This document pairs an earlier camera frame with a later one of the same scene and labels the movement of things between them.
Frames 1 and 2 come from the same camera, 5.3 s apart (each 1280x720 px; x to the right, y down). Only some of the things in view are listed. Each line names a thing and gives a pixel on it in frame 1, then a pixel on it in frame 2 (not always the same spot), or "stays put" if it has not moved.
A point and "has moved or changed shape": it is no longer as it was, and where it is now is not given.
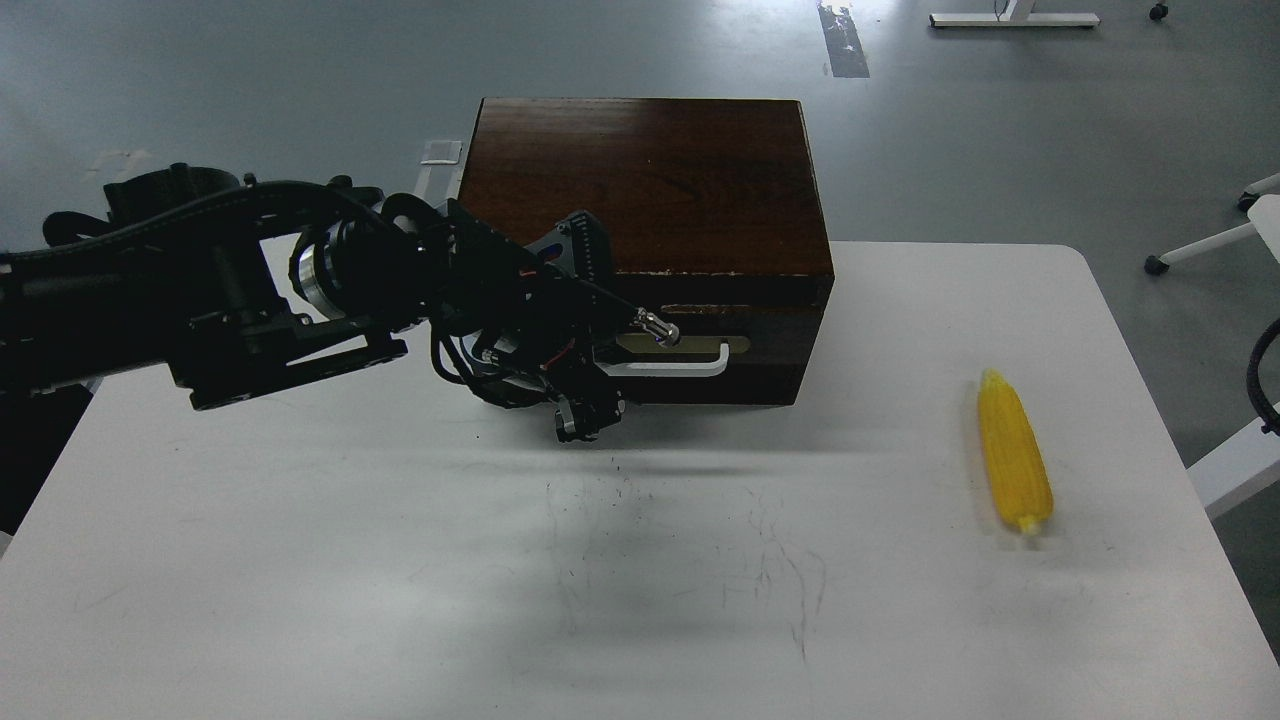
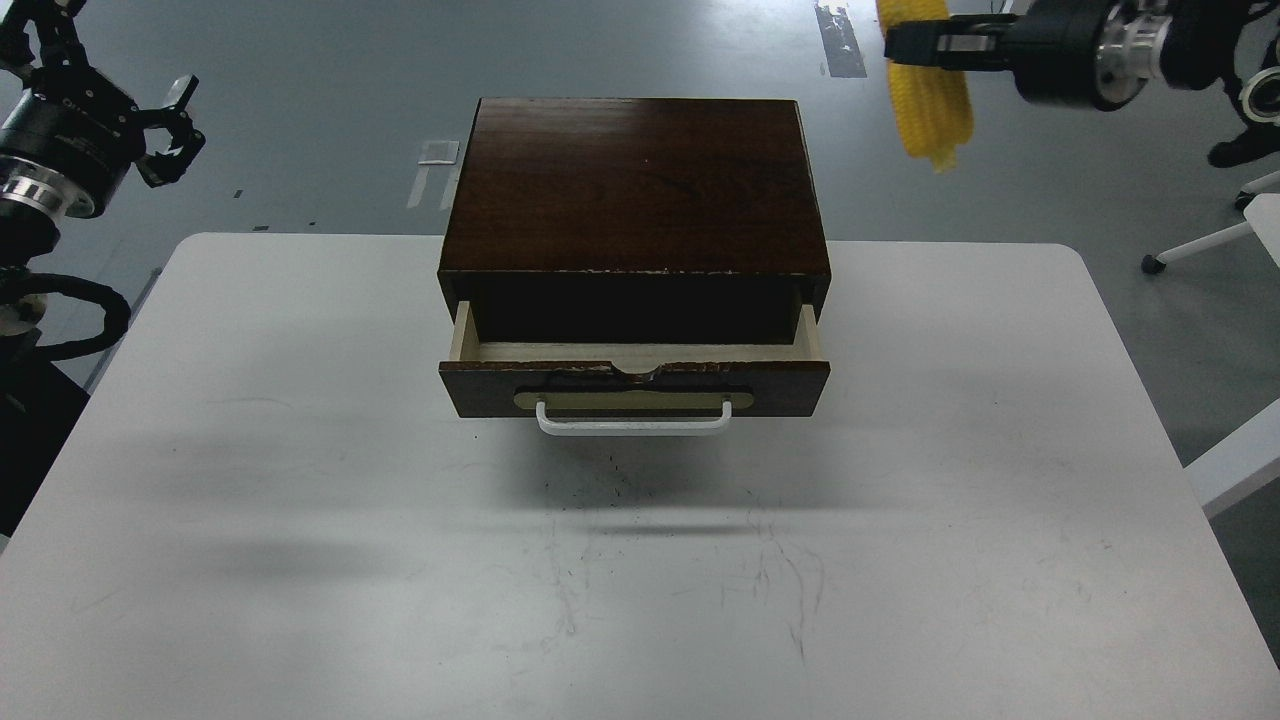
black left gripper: (518, 322) -> (71, 132)
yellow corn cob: (1019, 472) -> (933, 106)
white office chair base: (1262, 201) stays put
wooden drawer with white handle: (745, 338) has moved or changed shape
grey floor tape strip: (846, 54) stays put
